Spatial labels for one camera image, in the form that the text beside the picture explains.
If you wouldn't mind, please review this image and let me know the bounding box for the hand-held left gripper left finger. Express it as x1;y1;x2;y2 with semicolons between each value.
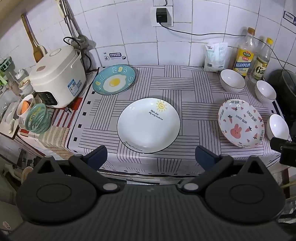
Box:
35;146;118;193

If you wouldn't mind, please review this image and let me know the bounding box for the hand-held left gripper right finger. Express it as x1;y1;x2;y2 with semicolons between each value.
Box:
178;146;266;193

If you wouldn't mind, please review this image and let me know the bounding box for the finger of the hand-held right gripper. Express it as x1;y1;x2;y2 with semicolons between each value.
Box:
270;137;296;167

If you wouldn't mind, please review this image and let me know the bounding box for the white ribbed bowl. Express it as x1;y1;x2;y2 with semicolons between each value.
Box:
266;113;290;141
219;69;246;93
255;80;277;103

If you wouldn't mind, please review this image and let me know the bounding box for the pink rabbit print plate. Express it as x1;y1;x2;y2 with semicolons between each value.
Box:
218;99;265;148

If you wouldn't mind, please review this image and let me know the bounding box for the beige striped towel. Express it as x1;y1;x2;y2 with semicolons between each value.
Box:
38;126;71;160

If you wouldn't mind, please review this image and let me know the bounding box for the dark cooking pot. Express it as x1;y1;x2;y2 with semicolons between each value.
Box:
269;69;296;121

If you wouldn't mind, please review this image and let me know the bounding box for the red striped cloth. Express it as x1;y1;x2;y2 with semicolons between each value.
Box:
20;97;84;139

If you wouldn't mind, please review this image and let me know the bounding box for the white sun print plate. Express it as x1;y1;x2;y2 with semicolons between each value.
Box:
117;98;181;154

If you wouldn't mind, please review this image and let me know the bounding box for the striped tablecloth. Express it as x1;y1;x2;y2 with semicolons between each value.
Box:
67;65;292;176

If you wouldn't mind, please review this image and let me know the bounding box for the green plastic colander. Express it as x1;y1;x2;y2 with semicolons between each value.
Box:
25;103;54;133

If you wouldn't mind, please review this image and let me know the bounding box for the blue fried egg plate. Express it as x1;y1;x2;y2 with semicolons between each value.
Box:
92;64;136;95

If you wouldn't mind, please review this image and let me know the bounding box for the clear vinegar bottle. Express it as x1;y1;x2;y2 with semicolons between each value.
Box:
249;37;274;82

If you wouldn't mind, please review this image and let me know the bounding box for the white mug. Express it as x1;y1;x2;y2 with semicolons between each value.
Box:
16;94;36;129

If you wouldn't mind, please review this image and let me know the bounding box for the yellow label cooking wine bottle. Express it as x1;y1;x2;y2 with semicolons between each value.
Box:
233;27;257;78

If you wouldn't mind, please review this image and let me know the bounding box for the white rice cooker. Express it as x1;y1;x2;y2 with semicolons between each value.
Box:
29;45;87;109

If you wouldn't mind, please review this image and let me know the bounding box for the white seasoning bag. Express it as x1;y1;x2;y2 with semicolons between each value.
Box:
203;43;228;73

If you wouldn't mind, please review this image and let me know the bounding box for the wooden spatula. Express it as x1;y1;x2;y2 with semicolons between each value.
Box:
21;13;45;63

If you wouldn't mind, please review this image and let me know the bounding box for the hanging metal utensil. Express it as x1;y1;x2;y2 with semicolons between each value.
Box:
59;0;89;47

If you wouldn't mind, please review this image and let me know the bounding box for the black charger plug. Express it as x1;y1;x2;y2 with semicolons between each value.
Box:
156;8;167;24

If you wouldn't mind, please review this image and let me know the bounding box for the black rice cooker cord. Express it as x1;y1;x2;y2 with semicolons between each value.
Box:
63;37;93;72

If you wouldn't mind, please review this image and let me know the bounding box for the small wall sticker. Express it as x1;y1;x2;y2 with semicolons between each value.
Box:
103;51;126;62

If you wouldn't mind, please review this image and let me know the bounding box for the black charger cable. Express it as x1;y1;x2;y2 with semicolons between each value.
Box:
159;22;296;77

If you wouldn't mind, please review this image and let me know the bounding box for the blue bordered wall sticker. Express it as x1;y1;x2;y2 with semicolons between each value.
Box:
283;10;296;26

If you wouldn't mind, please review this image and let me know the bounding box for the white wall socket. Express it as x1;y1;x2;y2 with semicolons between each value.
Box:
150;6;174;27

